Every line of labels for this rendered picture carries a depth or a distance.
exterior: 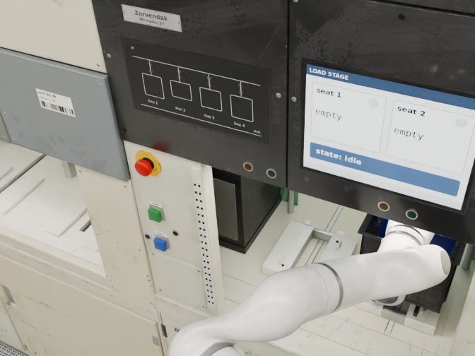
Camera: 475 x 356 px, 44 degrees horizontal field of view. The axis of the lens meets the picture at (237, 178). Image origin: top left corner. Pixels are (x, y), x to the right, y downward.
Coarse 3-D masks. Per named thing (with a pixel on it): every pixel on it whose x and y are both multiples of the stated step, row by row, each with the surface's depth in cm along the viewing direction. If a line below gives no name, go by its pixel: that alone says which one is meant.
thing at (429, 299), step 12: (372, 216) 143; (360, 228) 140; (372, 228) 147; (372, 240) 139; (456, 240) 144; (360, 252) 143; (372, 252) 141; (456, 252) 133; (456, 264) 131; (432, 288) 139; (444, 288) 137; (372, 300) 151; (408, 300) 144; (420, 300) 143; (432, 300) 141; (444, 300) 139
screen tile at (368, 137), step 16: (320, 96) 97; (336, 96) 96; (352, 96) 94; (352, 112) 96; (368, 112) 95; (384, 112) 93; (320, 128) 101; (336, 128) 100; (352, 128) 98; (368, 128) 97; (352, 144) 100; (368, 144) 99
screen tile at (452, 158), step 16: (400, 112) 92; (416, 112) 91; (432, 112) 89; (448, 112) 88; (416, 128) 92; (432, 128) 91; (448, 128) 90; (400, 144) 96; (416, 144) 94; (448, 144) 91; (464, 144) 90; (416, 160) 96; (432, 160) 95; (448, 160) 93; (464, 160) 92
